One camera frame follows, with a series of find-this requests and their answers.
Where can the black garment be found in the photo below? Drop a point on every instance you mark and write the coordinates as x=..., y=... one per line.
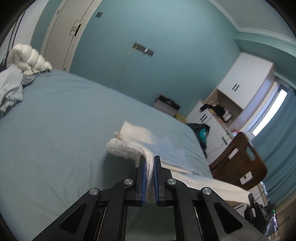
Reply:
x=217, y=110

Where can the grey crumpled cloth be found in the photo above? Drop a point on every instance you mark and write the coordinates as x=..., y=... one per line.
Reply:
x=9, y=85

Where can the grey wall socket panel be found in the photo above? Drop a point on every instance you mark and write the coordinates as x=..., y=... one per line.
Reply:
x=148, y=52

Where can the window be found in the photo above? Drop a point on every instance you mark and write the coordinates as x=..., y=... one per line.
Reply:
x=268, y=115

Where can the dark teal bag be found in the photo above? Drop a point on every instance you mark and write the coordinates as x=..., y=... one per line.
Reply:
x=201, y=134

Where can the white wall cabinet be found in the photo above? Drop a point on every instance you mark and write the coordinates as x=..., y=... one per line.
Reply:
x=245, y=76

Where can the dark wall switch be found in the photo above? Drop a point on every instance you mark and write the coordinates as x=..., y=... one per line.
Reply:
x=99, y=14

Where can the teal curtain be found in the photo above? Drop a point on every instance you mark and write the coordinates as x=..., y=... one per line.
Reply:
x=277, y=150

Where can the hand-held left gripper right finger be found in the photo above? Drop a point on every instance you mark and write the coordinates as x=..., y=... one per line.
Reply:
x=157, y=178

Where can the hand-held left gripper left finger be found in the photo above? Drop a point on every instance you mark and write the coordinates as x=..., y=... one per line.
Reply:
x=144, y=176

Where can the white and blue knit sweater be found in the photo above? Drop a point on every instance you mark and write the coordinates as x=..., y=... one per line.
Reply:
x=129, y=143

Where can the black cardboard box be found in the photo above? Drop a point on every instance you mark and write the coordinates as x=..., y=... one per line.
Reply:
x=168, y=103

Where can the brown wooden chair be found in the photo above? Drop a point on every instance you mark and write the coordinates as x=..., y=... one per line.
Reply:
x=238, y=166

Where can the white puffy quilt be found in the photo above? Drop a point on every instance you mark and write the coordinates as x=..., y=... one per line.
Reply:
x=25, y=55

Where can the white door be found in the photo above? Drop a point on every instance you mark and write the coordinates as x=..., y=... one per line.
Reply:
x=60, y=34

